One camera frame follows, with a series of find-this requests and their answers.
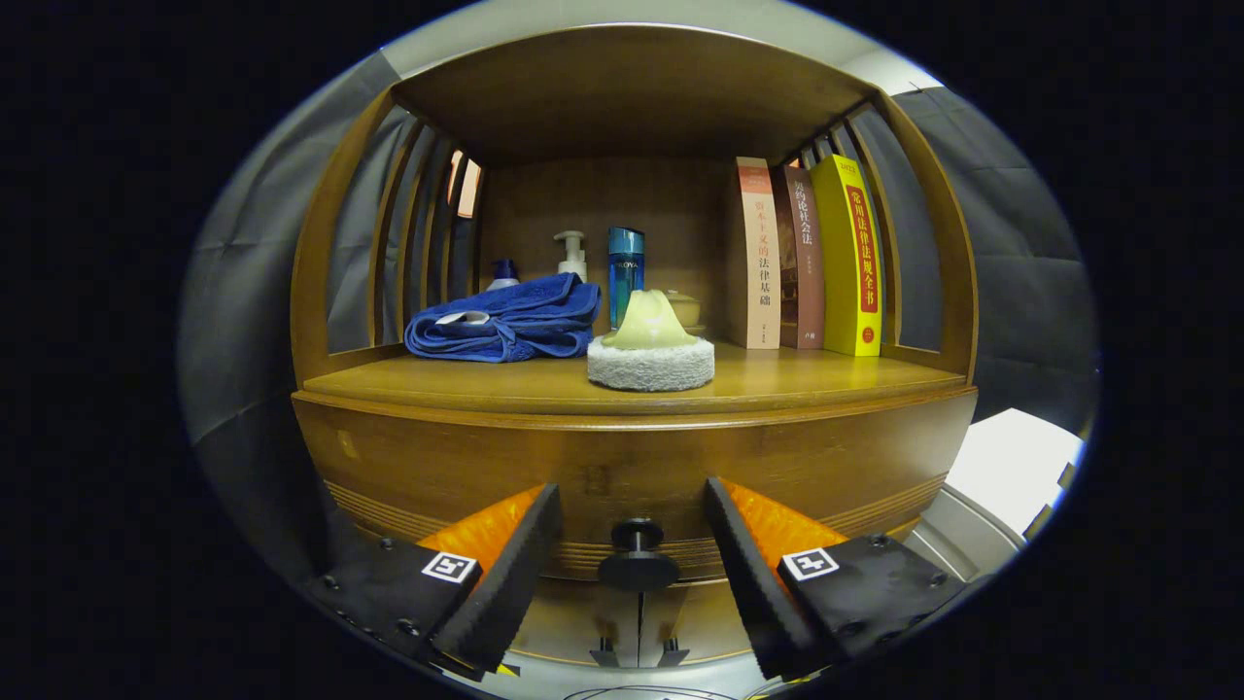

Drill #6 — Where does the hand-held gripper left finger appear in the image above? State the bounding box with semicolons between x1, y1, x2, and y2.
306;483;564;682

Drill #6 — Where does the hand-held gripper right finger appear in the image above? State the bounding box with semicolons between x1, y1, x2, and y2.
704;476;968;680

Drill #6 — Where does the black drawer knob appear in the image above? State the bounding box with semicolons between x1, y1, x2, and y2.
597;518;681;592

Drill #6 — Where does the wooden drawer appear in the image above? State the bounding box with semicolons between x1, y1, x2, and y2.
292;389;978;584

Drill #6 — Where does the green brush with white pad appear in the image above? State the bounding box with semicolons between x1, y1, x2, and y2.
587;289;716;393

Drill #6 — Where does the wooden cabinet door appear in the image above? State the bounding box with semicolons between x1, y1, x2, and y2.
510;580;642;667
639;583;754;664

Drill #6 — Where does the wooden cabinet countertop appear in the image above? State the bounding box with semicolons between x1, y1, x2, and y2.
294;340;976;417

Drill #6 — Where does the wooden cabinet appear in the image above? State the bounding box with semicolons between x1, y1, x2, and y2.
290;24;981;672

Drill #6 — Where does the blue folded towel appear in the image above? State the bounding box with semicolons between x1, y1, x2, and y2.
404;272;602;364

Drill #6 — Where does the white table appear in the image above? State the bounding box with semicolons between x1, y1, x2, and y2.
945;408;1085;536

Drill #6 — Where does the brown book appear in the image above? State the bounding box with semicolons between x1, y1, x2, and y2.
773;164;826;351

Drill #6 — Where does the orange and white book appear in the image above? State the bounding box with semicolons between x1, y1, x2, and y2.
734;157;781;350

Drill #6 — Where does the white pump bottle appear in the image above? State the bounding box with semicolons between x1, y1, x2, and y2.
554;230;588;283

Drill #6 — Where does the clear blue bottle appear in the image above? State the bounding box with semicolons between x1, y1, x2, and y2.
607;227;646;332

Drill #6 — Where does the yellow book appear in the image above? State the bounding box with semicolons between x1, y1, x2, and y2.
810;154;883;358

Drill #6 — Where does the black backdrop cloth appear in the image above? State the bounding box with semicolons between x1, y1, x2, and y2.
180;49;1099;584

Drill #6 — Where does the thin black cable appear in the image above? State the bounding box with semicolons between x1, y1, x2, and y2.
564;685;720;700

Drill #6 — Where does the grey metal frame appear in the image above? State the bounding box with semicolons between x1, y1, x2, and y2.
909;484;1026;575

